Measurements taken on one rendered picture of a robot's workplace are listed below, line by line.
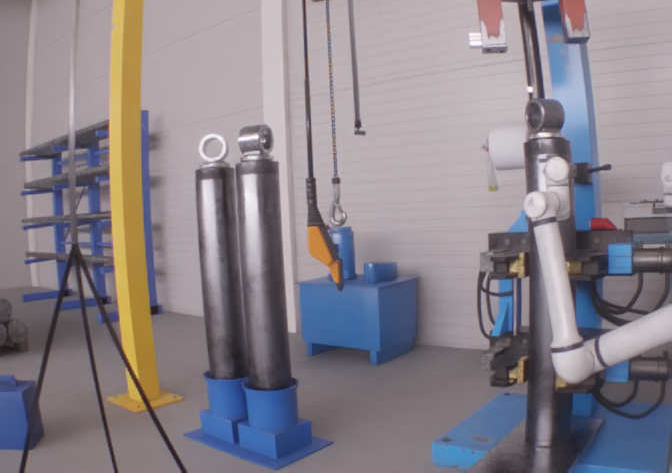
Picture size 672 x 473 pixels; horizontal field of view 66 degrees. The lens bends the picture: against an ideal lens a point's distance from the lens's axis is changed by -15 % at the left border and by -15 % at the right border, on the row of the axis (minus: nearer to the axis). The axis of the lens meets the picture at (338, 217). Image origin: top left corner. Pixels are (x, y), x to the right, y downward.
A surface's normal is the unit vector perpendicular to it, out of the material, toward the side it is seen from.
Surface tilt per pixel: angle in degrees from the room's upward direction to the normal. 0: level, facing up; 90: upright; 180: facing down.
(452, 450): 90
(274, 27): 90
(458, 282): 90
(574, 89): 90
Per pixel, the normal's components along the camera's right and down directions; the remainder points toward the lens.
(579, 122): -0.62, 0.04
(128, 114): 0.78, -0.03
